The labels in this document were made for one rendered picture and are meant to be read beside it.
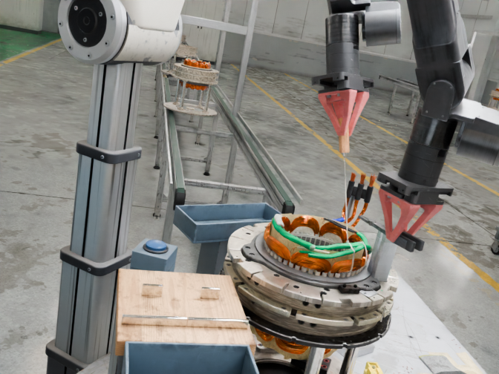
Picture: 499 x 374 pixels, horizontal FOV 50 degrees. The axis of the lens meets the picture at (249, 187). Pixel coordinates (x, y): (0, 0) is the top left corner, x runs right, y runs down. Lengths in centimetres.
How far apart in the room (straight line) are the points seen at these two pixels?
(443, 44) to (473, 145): 15
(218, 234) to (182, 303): 36
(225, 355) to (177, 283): 18
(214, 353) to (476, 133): 46
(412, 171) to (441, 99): 12
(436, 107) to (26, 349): 212
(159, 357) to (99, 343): 60
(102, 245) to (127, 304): 42
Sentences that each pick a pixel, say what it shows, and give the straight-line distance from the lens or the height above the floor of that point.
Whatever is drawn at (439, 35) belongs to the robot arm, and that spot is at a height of 151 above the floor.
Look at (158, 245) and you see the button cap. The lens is 106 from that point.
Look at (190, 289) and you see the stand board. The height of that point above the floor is 106.
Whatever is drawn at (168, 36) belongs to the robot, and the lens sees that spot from 115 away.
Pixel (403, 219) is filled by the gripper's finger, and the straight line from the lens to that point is 81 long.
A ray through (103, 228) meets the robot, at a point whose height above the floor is 100.
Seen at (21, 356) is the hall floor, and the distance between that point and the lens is 251.
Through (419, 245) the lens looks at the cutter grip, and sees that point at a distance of 84.
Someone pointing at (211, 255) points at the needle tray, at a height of 97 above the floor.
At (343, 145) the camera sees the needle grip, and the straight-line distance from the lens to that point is 94.
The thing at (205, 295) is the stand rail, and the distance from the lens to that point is 85.
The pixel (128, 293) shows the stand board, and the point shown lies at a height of 107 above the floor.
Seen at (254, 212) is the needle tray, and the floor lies 104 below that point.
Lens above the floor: 149
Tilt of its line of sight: 17 degrees down
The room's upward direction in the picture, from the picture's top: 11 degrees clockwise
